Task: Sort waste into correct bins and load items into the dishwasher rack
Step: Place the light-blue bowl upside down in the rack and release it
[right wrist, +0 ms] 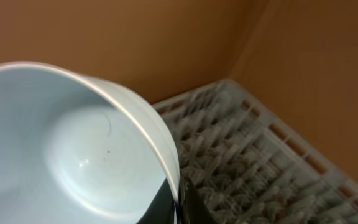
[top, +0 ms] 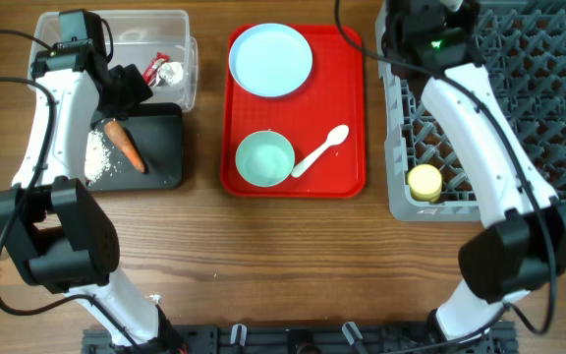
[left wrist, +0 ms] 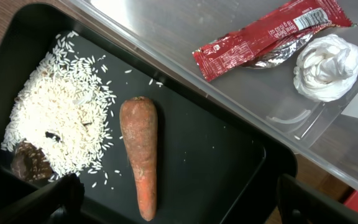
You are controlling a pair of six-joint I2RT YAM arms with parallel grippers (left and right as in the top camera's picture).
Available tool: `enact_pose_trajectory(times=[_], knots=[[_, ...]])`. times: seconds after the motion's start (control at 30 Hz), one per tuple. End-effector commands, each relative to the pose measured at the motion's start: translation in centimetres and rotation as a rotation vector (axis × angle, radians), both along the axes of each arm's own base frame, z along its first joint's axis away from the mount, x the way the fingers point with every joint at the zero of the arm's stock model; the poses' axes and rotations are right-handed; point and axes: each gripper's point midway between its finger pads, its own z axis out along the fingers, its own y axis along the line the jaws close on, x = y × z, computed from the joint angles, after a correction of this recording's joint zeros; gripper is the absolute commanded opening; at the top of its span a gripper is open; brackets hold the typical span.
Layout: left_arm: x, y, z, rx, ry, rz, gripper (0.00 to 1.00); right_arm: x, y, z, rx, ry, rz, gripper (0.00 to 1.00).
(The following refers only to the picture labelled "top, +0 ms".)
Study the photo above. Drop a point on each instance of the red snack wrapper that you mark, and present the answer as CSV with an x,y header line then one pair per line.
x,y
150,74

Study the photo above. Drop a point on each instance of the orange carrot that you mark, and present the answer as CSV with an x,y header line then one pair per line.
x,y
118,136

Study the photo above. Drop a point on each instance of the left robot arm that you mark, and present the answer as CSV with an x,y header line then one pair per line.
x,y
56,234

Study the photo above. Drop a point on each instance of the mint green bowl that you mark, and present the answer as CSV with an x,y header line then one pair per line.
x,y
265,159

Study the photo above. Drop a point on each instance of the white tissue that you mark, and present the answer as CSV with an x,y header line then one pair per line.
x,y
170,73

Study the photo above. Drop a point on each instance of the red serving tray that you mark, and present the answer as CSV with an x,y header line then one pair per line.
x,y
333,94

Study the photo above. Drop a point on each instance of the clear plastic storage bin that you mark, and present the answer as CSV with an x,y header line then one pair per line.
x,y
138,36

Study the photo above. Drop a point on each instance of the grey dishwasher rack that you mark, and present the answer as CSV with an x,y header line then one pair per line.
x,y
524,47

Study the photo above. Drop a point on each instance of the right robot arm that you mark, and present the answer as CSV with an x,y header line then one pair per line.
x,y
523,242

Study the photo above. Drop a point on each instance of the cooked rice leftovers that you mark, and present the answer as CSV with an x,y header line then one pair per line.
x,y
96,157

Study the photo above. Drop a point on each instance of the yellow plastic cup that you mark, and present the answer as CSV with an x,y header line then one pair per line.
x,y
425,182

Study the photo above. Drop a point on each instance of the white plastic spoon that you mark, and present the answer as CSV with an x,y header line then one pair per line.
x,y
334,138

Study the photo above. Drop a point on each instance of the black rectangular tray bin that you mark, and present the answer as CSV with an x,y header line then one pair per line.
x,y
156,131

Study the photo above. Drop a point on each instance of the light blue plate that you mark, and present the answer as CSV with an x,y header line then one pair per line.
x,y
270,60

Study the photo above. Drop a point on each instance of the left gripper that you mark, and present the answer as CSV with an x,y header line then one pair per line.
x,y
134,88

